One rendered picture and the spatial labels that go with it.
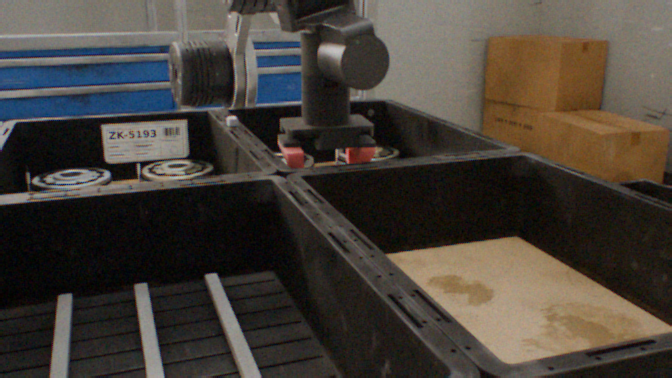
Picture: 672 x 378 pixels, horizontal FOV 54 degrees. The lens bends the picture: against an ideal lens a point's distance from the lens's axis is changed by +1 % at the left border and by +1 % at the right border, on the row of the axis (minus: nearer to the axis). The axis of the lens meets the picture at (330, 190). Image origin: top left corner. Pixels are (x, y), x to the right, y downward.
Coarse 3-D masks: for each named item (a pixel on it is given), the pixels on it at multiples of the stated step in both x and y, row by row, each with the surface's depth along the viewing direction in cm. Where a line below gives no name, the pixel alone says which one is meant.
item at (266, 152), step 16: (224, 112) 101; (240, 112) 104; (416, 112) 101; (240, 128) 89; (448, 128) 92; (464, 128) 89; (256, 144) 80; (496, 144) 81; (272, 160) 73; (400, 160) 73; (416, 160) 73
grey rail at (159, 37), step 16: (128, 32) 267; (144, 32) 267; (160, 32) 267; (176, 32) 267; (192, 32) 270; (208, 32) 273; (256, 32) 281; (272, 32) 284; (288, 32) 287; (0, 48) 242; (16, 48) 245; (32, 48) 247
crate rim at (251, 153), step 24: (24, 120) 94; (48, 120) 95; (72, 120) 96; (96, 120) 97; (216, 120) 95; (0, 144) 80; (240, 144) 80; (264, 168) 70; (48, 192) 62; (72, 192) 62
